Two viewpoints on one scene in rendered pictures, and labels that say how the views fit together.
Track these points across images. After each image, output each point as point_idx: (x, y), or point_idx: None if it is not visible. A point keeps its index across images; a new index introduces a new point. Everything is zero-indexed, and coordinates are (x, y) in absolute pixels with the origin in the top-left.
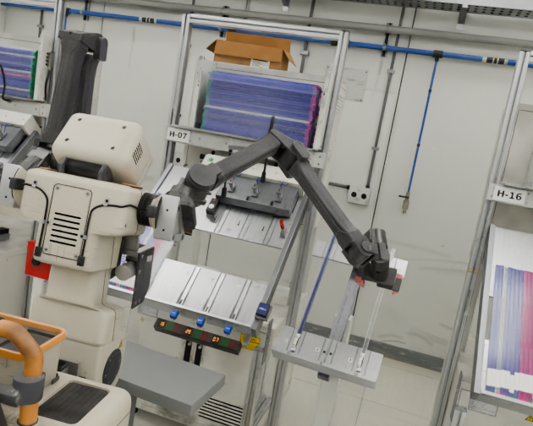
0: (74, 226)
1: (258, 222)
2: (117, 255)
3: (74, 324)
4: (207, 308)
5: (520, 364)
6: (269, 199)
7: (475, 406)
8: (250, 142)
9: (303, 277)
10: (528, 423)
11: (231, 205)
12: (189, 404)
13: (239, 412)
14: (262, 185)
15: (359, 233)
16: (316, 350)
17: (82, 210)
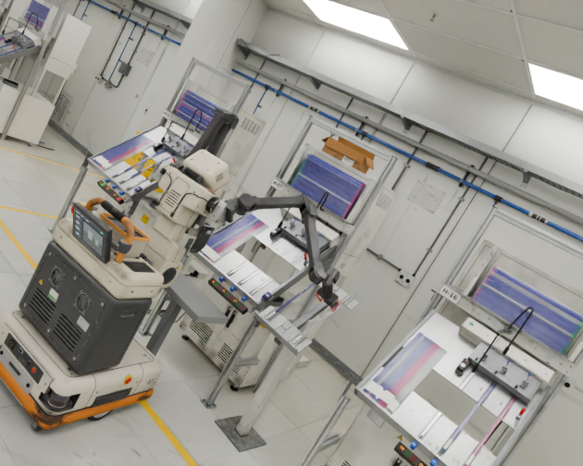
0: (176, 198)
1: (296, 251)
2: (192, 222)
3: (159, 245)
4: (241, 283)
5: (392, 387)
6: None
7: (370, 415)
8: (314, 203)
9: (313, 299)
10: (398, 440)
11: (286, 236)
12: (197, 315)
13: None
14: None
15: (320, 264)
16: (279, 324)
17: (182, 192)
